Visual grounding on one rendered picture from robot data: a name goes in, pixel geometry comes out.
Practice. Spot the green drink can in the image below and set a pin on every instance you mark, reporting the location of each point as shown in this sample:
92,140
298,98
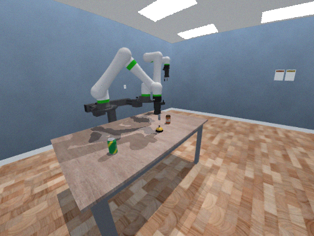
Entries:
112,145

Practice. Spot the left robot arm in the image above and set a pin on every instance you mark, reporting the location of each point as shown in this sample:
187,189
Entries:
157,59

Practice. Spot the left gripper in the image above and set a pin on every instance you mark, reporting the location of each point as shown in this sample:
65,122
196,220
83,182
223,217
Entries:
166,71

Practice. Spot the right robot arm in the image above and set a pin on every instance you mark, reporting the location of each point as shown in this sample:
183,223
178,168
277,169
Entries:
122,58

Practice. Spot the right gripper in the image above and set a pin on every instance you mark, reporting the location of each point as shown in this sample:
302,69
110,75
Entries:
157,106

